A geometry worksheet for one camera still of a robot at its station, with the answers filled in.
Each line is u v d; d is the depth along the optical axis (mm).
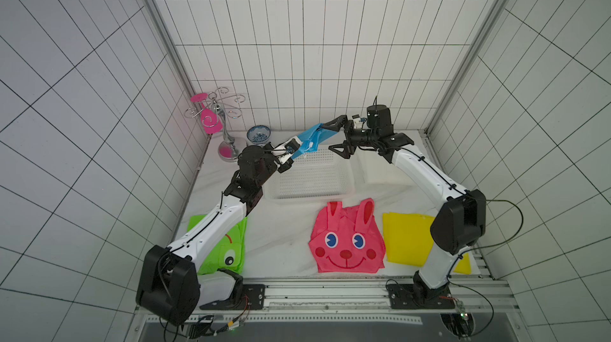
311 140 726
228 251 810
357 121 786
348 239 847
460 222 467
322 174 1023
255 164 568
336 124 719
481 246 689
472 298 662
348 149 742
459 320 693
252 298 733
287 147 631
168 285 393
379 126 643
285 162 672
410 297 721
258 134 1175
